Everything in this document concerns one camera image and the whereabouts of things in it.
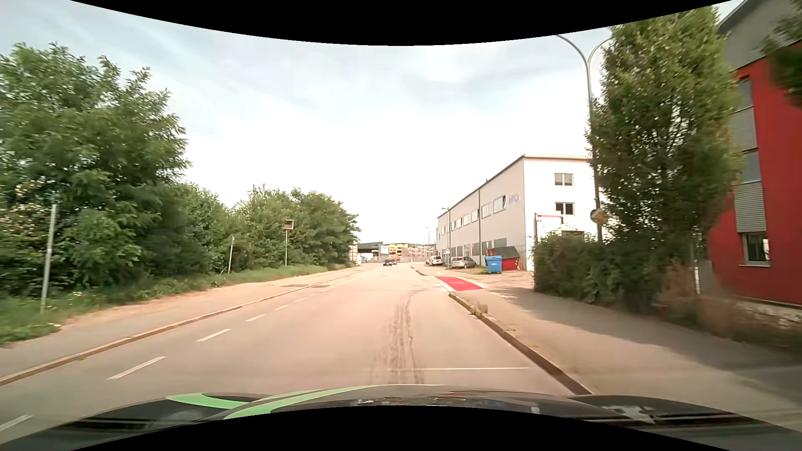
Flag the red building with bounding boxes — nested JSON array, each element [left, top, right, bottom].
[[707, 0, 802, 308]]

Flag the white sign board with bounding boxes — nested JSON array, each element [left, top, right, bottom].
[[534, 213, 564, 245]]

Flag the distant buildings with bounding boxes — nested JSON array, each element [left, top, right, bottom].
[[350, 241, 437, 264]]

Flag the car's own bonnet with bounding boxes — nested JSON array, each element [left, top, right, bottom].
[[0, 384, 802, 451]]

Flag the red waste container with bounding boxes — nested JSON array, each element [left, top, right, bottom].
[[486, 246, 521, 272]]

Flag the green hedge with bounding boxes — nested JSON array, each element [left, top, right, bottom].
[[533, 231, 696, 312]]

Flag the row of trees and bushes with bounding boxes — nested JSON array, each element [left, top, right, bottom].
[[0, 43, 362, 298]]

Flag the grey metal pole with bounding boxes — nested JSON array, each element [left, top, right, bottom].
[[40, 204, 58, 314]]

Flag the tall green tree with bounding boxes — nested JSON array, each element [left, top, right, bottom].
[[586, 6, 745, 276]]

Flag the white and grey building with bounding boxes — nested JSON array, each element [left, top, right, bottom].
[[436, 154, 604, 273]]

